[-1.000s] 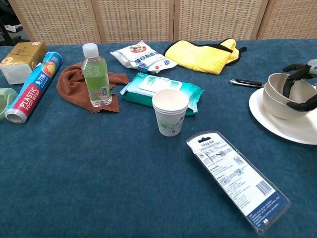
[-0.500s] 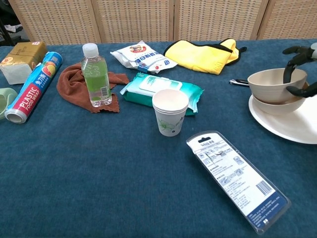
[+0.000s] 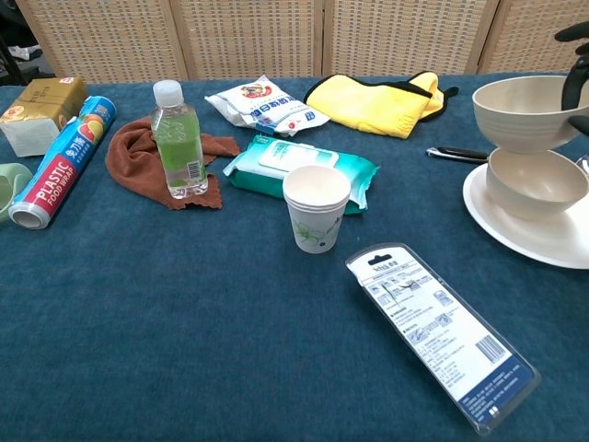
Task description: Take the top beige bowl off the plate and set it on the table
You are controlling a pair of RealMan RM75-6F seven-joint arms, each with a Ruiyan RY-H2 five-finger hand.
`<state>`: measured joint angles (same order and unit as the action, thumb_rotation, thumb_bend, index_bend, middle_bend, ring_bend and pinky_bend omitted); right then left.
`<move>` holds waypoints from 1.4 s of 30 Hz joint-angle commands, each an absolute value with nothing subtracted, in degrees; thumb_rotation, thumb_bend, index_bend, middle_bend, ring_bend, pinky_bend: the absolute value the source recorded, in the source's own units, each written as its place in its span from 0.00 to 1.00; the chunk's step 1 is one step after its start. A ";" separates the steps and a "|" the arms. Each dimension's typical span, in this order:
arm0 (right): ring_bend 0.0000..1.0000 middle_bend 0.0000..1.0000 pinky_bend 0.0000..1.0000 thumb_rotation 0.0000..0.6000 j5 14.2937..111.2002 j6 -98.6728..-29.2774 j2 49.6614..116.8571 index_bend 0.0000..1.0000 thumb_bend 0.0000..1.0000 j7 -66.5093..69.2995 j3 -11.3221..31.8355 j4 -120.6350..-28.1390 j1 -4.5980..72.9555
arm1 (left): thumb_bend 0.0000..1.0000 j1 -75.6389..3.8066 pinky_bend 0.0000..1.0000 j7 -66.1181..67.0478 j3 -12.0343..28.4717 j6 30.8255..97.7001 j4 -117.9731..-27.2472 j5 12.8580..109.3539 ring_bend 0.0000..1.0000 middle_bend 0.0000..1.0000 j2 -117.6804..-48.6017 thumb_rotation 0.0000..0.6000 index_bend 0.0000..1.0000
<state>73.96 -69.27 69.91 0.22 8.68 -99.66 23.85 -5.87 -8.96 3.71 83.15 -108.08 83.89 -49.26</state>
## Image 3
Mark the clear blister pack with card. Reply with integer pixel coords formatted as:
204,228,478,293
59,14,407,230
345,242,541,436

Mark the plastic food wrap roll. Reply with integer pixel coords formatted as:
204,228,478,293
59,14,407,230
7,95,117,230

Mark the clear bottle with green label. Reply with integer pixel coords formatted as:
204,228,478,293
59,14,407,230
149,79,209,200

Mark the light green plastic item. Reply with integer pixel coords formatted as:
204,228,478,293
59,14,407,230
0,162,34,224

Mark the black handled kitchen tool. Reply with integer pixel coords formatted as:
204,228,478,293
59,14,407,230
425,145,491,165

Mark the blue tablecloth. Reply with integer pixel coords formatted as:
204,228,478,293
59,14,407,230
0,71,589,442

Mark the white paper cup stack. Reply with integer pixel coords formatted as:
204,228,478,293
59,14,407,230
282,164,352,254

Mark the woven rattan screen panel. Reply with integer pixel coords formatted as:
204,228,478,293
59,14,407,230
321,0,501,77
169,0,324,80
476,0,589,75
15,0,189,85

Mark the white sugar bag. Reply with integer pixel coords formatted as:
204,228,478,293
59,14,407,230
204,75,331,138

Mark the gold and white box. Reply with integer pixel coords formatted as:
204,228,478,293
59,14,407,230
0,76,89,158

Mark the brown cloth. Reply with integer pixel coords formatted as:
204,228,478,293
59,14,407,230
104,116,241,212

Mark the black stand leg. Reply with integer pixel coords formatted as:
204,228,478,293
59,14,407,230
0,35,29,87

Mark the beige bowl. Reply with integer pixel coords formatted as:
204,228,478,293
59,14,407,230
486,148,589,220
472,75,583,155

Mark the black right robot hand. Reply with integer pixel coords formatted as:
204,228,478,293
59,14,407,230
554,20,589,137

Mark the teal wet wipes pack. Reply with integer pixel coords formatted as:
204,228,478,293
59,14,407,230
223,134,380,216

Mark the white round plate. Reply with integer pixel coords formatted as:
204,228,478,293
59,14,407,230
462,163,589,271

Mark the yellow cloth with black trim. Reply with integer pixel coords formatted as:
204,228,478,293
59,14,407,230
303,71,460,139

